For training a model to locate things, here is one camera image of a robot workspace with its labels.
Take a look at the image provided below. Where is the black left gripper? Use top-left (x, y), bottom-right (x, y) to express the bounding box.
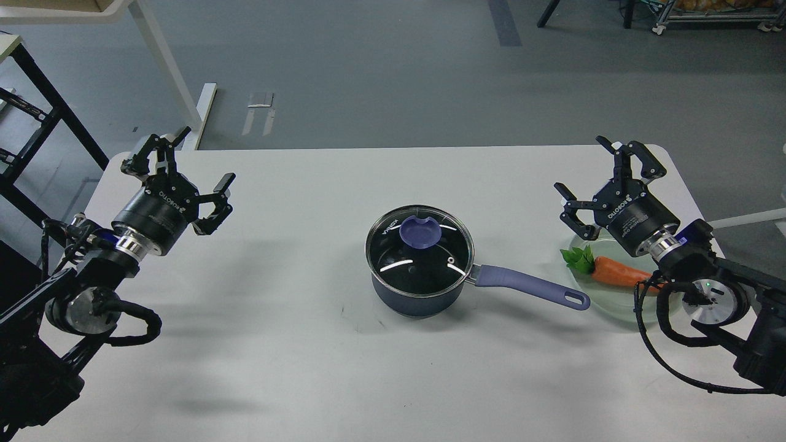
top-left (111, 126), bottom-right (236, 255)

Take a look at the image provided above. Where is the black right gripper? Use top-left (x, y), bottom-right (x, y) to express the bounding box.
top-left (554, 136), bottom-right (681, 258)

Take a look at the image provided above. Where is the glass lid with blue knob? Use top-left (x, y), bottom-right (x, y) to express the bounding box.
top-left (365, 204), bottom-right (474, 297)

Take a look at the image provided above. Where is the blue saucepan with handle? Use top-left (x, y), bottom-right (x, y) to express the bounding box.
top-left (365, 204), bottom-right (591, 319)

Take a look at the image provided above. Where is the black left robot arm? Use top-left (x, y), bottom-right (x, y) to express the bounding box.
top-left (1, 126), bottom-right (236, 441)

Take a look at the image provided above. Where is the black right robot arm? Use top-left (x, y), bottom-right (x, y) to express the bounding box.
top-left (554, 136), bottom-right (785, 395)

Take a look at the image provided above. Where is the orange toy carrot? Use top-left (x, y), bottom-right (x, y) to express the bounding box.
top-left (559, 246), bottom-right (653, 289)

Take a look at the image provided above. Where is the translucent green plate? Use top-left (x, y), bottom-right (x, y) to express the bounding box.
top-left (559, 232), bottom-right (657, 327)

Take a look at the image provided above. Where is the black metal rack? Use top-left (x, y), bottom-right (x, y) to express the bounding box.
top-left (1, 34), bottom-right (109, 226)

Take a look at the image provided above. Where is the black stand leg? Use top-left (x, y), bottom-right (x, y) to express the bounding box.
top-left (536, 0), bottom-right (561, 28)

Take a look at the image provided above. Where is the wheeled metal cart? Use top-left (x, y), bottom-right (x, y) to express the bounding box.
top-left (645, 1), bottom-right (785, 36)

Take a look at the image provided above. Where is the white floor bracket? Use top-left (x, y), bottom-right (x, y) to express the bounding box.
top-left (241, 91), bottom-right (277, 137)

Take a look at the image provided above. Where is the white desk frame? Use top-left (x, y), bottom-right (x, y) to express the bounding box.
top-left (1, 1), bottom-right (218, 151)

